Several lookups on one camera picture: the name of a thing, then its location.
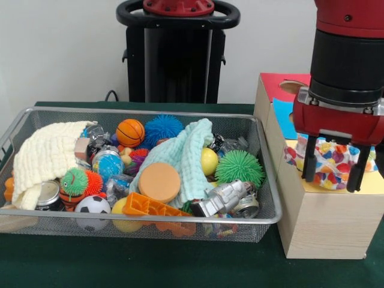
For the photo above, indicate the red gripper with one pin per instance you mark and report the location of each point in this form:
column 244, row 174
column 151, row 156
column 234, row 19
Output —
column 336, row 123

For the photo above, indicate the multicolour spotted cloth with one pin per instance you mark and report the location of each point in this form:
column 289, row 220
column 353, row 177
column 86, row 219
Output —
column 330, row 168

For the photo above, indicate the light blue cloth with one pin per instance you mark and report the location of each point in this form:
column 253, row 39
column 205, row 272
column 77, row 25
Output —
column 186, row 156

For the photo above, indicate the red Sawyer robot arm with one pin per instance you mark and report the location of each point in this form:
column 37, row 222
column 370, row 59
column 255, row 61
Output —
column 348, row 60

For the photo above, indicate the wooden box with three holes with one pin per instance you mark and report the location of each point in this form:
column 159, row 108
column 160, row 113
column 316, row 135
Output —
column 324, row 222

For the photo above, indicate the clear mesh bin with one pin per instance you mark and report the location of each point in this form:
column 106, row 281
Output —
column 261, row 231

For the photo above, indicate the green spiky ball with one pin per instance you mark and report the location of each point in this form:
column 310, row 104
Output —
column 240, row 169

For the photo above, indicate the silver robot toy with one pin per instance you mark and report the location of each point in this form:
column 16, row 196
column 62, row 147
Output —
column 225, row 195

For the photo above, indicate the tan toy burger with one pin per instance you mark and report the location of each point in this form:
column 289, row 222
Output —
column 159, row 183

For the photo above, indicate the blue spiky ball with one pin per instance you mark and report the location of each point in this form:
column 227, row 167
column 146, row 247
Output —
column 162, row 129

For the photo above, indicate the orange plastic block toy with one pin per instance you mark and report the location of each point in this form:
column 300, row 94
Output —
column 144, row 207

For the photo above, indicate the small orange basketball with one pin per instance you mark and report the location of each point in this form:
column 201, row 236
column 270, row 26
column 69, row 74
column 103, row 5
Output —
column 130, row 133

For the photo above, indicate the dark green table cloth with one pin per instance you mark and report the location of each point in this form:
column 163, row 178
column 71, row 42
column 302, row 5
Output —
column 150, row 264

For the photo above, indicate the blue globe ball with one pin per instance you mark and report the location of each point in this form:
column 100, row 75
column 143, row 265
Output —
column 109, row 166

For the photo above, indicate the small soccer ball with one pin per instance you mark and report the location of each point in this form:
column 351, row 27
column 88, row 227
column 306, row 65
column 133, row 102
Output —
column 91, row 205

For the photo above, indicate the cream white cloth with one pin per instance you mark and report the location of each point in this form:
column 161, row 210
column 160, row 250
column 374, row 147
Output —
column 42, row 153

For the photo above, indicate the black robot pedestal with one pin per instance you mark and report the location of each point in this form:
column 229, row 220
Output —
column 177, row 60

